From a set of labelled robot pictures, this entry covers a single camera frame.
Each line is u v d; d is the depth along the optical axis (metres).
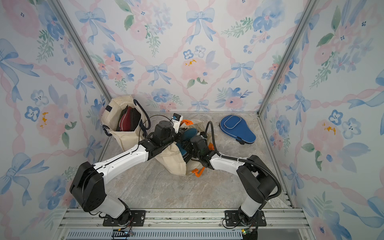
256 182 0.46
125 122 0.91
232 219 0.74
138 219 0.74
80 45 0.82
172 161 0.81
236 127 1.07
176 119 0.70
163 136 0.62
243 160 0.51
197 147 0.69
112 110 0.95
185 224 0.73
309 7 0.69
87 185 0.43
